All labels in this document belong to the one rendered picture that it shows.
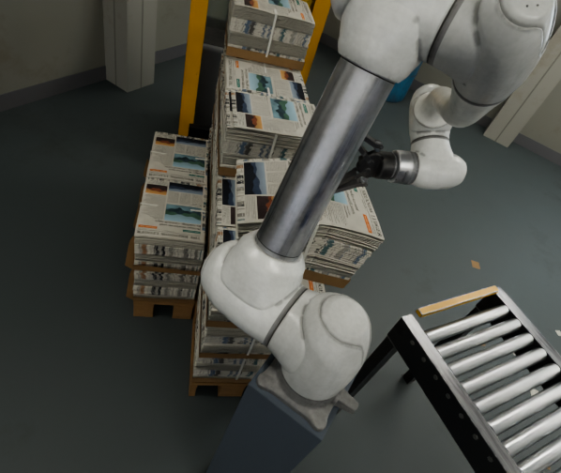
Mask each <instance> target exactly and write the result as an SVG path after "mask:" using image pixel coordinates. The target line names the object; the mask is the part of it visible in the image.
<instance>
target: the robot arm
mask: <svg viewBox="0 0 561 473"><path fill-rule="evenodd" d="M330 3H331V6H332V9H333V12H334V14H335V17H336V18H337V19H338V20H339V21H341V28H340V36H339V40H338V53H339V54H341V58H340V60H339V61H338V63H337V65H336V67H335V68H334V70H333V72H332V74H331V77H330V79H329V81H328V83H327V85H326V88H325V90H324V92H323V95H322V97H321V98H320V100H319V102H318V104H317V106H316V108H315V110H314V112H313V115H312V117H311V120H310V122H309V124H308V126H307V127H306V129H305V132H304V134H303V136H302V138H301V141H300V144H299V146H298V148H297V150H296V152H295V154H294V156H293V158H292V161H291V163H290V165H289V167H288V169H287V171H286V173H285V175H284V177H283V179H282V182H281V184H280V186H279V188H278V190H277V192H276V194H275V196H274V199H273V201H272V203H271V205H270V207H269V209H268V211H267V212H266V214H265V218H264V220H263V222H262V224H261V226H260V228H259V229H258V230H254V231H251V232H249V233H246V234H245V235H244V236H242V237H241V238H240V240H230V241H227V242H224V243H222V244H220V245H219V246H218V247H217V248H216V249H214V250H213V251H212V252H211V253H210V254H209V255H208V256H207V257H206V259H205V261H204V264H203V266H202V269H201V285H202V287H203V289H204V291H205V293H206V295H207V297H208V298H209V300H210V301H211V303H212V304H213V305H214V306H215V307H216V309H217V310H218V311H219V312H220V313H222V314H223V315H224V316H225V317H226V318H227V319H228V320H230V321H231V322H232V323H233V324H234V325H236V326H237V327H238V328H240V329H241V330H242V331H244V332H245V333H247V334H248V335H249V336H251V337H252V338H253V339H254V340H256V341H258V342H260V343H261V344H263V345H264V346H266V347H267V348H268V349H269V350H270V352H271V353H272V354H273V355H274V357H275V359H274V360H273V361H272V363H271V364H270V365H269V367H268V368H267V369H266V370H265V371H264V372H262V373H261V374H259V375H258V377H257V379H256V385H257V386H258V388H260V389H263V390H266V391H268V392H270V393H271V394H273V395H274V396H275V397H276V398H278V399H279V400H280V401H282V402H283V403H284V404H286V405H287V406H289V407H290V408H291V409H292V410H294V411H295V412H296V413H297V414H298V415H299V416H301V417H302V418H303V419H305V420H306V421H307V422H308V423H309V425H310V426H311V428H312V429H313V430H314V431H316V432H321V431H323V430H324V429H325V428H326V423H327V418H328V415H329V413H330V411H331V409H332V407H333V406H334V405H335V406H336V407H338V408H340V409H342V410H344V411H346V412H348V413H350V414H354V413H355V410H357V408H358V402H357V401H356V400H355V399H354V398H353V397H352V396H351V395H350V394H349V393H348V392H347V391H346V390H345V387H346V386H347V385H348V384H349V383H350V382H351V380H352V379H353V378H354V377H355V376H356V374H357V373H358V371H359V370H360V368H361V367H362V365H363V363H364V361H365V359H366V357H367V355H368V352H369V349H370V345H371V321H370V318H369V317H368V315H367V313H366V311H365V310H364V309H363V307H362V306H361V305H360V304H359V303H358V302H356V301H355V300H354V299H352V298H350V297H348V296H346V295H343V294H338V293H332V292H324V293H319V292H316V291H312V290H310V289H308V288H307V287H305V286H304V285H303V284H301V283H302V280H303V274H304V271H305V261H304V257H303V254H302V251H303V250H304V248H305V246H306V244H307V242H308V240H309V239H310V237H311V234H312V232H313V231H314V229H315V227H316V225H317V223H318V222H319V220H320V219H321V217H322V215H323V214H324V212H325V210H326V207H327V206H328V204H329V202H330V200H331V198H332V196H333V195H334V193H338V192H342V191H348V190H350V189H354V188H357V187H367V186H368V183H367V181H368V178H369V177H374V178H377V179H385V180H387V181H388V182H390V183H398V184H404V185H412V186H414V187H417V188H421V189H427V190H445V189H450V188H453V187H455V186H458V185H460V184H461V183H462V182H463V180H464V178H465V175H466V171H467V166H466V163H465V161H464V160H463V159H462V158H460V157H459V156H458V155H456V154H453V152H452V150H451V147H450V144H449V134H450V130H451V128H452V127H455V128H464V127H468V126H470V125H472V124H474V123H476V122H477V121H479V119H480V118H481V117H482V116H484V115H485V114H486V113H488V112H489V111H490V110H491V109H493V108H494V107H495V106H497V105H498V104H500V103H501V102H503V101H504V100H505V99H507V98H508V97H509V96H510V95H511V94H512V93H513V92H514V91H515V90H516V89H517V88H518V87H519V86H521V85H522V84H523V83H524V82H525V80H526V79H527V78H528V76H529V75H530V74H531V72H532V71H533V69H534V68H535V66H536V65H537V63H538V61H539V60H540V58H541V57H542V55H543V53H544V51H545V49H546V47H547V45H548V43H549V40H550V38H551V35H552V32H553V27H554V23H555V17H556V11H557V0H330ZM421 61H423V62H425V63H427V64H429V65H431V66H433V67H435V68H437V69H439V70H441V71H442V72H444V73H445V74H446V75H447V76H449V77H450V78H451V79H452V86H451V88H449V87H446V86H440V85H438V84H425V85H422V86H421V87H420V88H419V89H417V90H416V92H415V93H414V95H413V97H412V99H411V102H410V106H409V135H410V140H411V150H410V151H404V150H393V151H392V152H388V151H380V149H383V148H384V146H383V144H382V142H381V140H377V139H373V138H372V137H371V136H370V135H369V134H368V132H369V130H370V128H371V126H372V124H373V122H374V120H375V118H376V116H378V114H379V112H380V110H381V108H382V107H383V105H384V103H385V101H386V99H387V97H388V95H389V93H390V91H391V90H392V88H393V86H394V84H395V83H397V84H398V83H400V82H401V81H403V80H404V79H406V78H407V77H408V76H409V75H410V74H411V72H412V71H413V70H414V69H415V68H416V67H417V66H418V65H419V64H420V63H421ZM363 141H364V142H366V143H367V144H369V145H371V146H372V147H373V150H371V151H369V152H368V151H367V150H366V148H365V147H364V146H363V145H362V143H363ZM357 151H359V153H360V154H361V156H359V158H358V162H357V163H356V167H355V168H353V169H352V171H350V172H347V173H346V171H347V170H348V168H349V166H350V164H351V162H352V160H353V159H354V157H355V155H356V153H357ZM357 172H358V173H357Z"/></svg>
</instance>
